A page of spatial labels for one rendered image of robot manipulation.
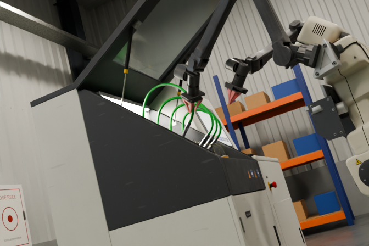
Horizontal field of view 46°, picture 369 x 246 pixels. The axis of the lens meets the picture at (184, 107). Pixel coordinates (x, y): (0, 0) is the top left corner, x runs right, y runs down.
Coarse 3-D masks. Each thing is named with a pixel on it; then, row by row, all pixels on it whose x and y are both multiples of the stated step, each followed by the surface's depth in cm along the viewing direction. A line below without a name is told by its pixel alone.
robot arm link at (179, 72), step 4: (192, 60) 191; (180, 64) 199; (184, 64) 201; (188, 64) 193; (192, 64) 191; (176, 68) 200; (180, 68) 200; (184, 68) 198; (188, 68) 194; (192, 68) 192; (204, 68) 198; (176, 72) 200; (180, 72) 199; (176, 76) 201; (180, 76) 199; (184, 80) 200
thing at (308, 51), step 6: (300, 48) 162; (306, 48) 160; (312, 48) 156; (318, 48) 157; (300, 54) 162; (306, 54) 159; (312, 54) 156; (300, 60) 163; (306, 60) 160; (312, 60) 156; (312, 66) 157
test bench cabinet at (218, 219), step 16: (192, 208) 177; (208, 208) 174; (224, 208) 172; (144, 224) 184; (160, 224) 181; (176, 224) 179; (192, 224) 176; (208, 224) 174; (224, 224) 171; (240, 224) 170; (112, 240) 189; (128, 240) 186; (144, 240) 183; (160, 240) 180; (176, 240) 178; (192, 240) 175; (208, 240) 173; (224, 240) 170; (240, 240) 168
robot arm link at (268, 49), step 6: (294, 24) 227; (288, 30) 228; (294, 30) 227; (288, 36) 224; (294, 36) 227; (294, 42) 232; (264, 48) 218; (270, 48) 217; (258, 54) 212; (264, 54) 212; (270, 54) 216; (258, 60) 210; (264, 60) 214; (252, 66) 211; (258, 66) 211
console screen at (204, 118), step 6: (198, 108) 284; (198, 114) 275; (204, 114) 288; (204, 120) 279; (210, 120) 293; (204, 126) 270; (210, 126) 283; (216, 132) 288; (222, 132) 303; (222, 138) 292; (228, 138) 309; (228, 144) 297
